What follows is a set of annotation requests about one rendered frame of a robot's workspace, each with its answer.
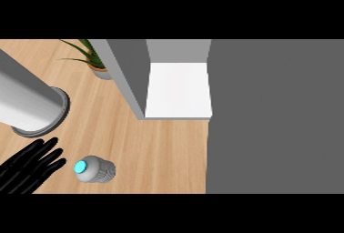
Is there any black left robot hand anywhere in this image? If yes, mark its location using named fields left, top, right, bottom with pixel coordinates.
left=0, top=137, right=68, bottom=195

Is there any clear bottled water, cyan cap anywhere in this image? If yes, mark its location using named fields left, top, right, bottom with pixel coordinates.
left=73, top=155, right=117, bottom=184

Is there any grey open cabinet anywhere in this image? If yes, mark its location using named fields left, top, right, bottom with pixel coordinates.
left=88, top=39, right=215, bottom=121

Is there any dark grey cabinet door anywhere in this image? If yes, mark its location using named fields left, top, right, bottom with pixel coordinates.
left=204, top=39, right=344, bottom=195

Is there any large grey cylindrical appliance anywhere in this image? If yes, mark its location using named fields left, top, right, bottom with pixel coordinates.
left=0, top=49, right=71, bottom=138

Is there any potted green plant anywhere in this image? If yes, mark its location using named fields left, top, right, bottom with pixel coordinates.
left=58, top=39, right=113, bottom=81

